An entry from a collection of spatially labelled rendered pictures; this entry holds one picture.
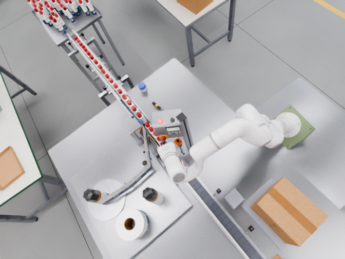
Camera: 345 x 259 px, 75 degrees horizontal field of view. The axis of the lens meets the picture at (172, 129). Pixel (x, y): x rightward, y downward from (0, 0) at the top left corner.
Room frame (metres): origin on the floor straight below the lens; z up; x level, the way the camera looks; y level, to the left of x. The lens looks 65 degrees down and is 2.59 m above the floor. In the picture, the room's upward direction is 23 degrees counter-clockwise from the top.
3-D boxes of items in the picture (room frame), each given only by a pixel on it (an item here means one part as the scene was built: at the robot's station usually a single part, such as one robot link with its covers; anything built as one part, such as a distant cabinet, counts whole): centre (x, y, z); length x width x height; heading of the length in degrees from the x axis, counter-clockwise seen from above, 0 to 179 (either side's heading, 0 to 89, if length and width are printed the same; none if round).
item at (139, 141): (0.85, 0.27, 1.01); 0.14 x 0.13 x 0.26; 17
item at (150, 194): (0.31, 0.30, 1.03); 0.09 x 0.09 x 0.30
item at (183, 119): (0.55, -0.07, 1.16); 0.04 x 0.04 x 0.67; 17
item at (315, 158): (0.26, -0.86, 0.81); 0.90 x 0.90 x 0.04; 14
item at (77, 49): (1.82, 0.46, 0.47); 1.17 x 0.36 x 0.95; 17
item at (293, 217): (-0.09, -0.45, 0.99); 0.30 x 0.24 x 0.27; 19
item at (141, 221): (0.20, 0.51, 0.95); 0.20 x 0.20 x 0.14
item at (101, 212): (0.46, 0.68, 0.89); 0.31 x 0.31 x 0.01
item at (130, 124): (0.85, 0.27, 1.14); 0.14 x 0.11 x 0.01; 17
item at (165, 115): (0.60, 0.01, 1.38); 0.17 x 0.10 x 0.19; 72
